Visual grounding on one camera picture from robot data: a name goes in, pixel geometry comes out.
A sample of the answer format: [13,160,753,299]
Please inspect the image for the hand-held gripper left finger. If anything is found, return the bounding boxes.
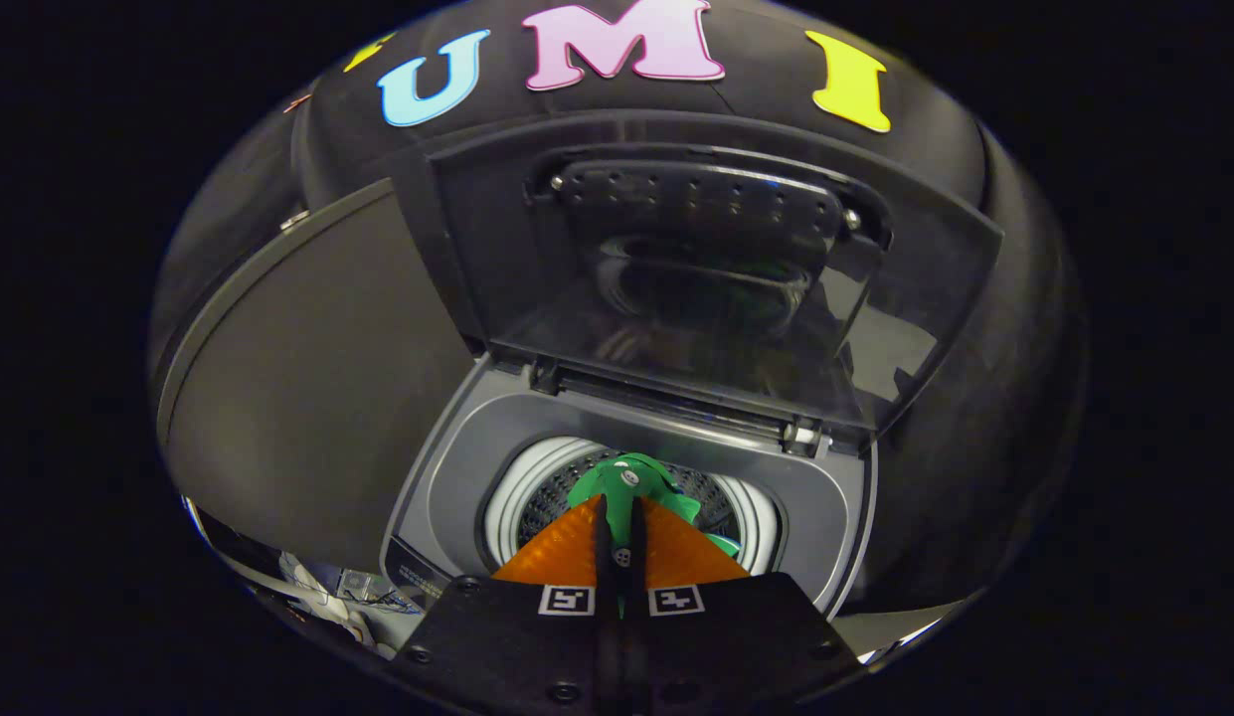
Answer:
[392,494,618,716]

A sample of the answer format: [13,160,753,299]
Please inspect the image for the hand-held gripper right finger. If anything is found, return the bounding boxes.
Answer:
[621,496,862,716]

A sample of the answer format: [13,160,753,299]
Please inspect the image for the green polo shirt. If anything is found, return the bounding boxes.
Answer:
[565,452,745,618]

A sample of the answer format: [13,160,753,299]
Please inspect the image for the grey washing machine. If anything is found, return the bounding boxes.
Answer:
[381,353,881,647]

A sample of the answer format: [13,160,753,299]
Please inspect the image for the black backdrop cloth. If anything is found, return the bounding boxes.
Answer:
[147,0,1091,620]

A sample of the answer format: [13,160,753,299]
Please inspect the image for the pale jumbled cables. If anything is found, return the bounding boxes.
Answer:
[187,495,429,659]

